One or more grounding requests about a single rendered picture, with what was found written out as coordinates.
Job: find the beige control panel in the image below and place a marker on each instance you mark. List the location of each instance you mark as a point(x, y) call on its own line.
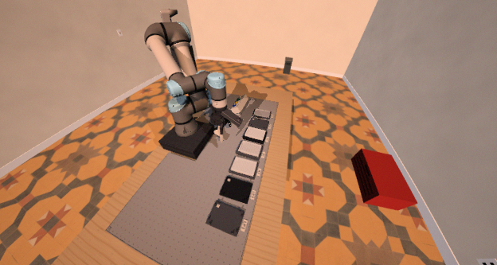
point(240, 105)

